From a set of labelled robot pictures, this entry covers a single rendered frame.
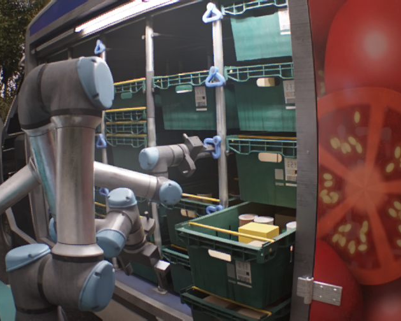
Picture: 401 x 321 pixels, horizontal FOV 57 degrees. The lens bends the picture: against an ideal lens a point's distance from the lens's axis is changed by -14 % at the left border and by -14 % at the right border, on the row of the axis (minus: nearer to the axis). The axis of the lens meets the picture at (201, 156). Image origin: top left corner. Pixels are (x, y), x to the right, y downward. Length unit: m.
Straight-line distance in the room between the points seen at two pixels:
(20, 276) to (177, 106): 1.22
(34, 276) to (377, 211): 0.89
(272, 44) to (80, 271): 1.07
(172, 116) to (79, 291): 1.24
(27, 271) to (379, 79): 0.99
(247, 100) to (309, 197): 0.51
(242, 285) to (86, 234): 0.69
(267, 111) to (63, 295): 1.02
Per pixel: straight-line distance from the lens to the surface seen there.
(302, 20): 1.27
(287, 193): 1.52
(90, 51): 3.52
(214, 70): 1.64
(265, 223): 1.57
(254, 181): 1.61
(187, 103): 1.83
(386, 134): 1.12
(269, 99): 1.53
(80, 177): 0.83
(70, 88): 0.83
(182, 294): 1.58
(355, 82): 1.15
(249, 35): 1.61
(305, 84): 1.24
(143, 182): 1.34
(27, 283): 0.91
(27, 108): 0.92
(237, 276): 1.38
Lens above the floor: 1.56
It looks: 6 degrees down
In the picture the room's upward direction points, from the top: 2 degrees counter-clockwise
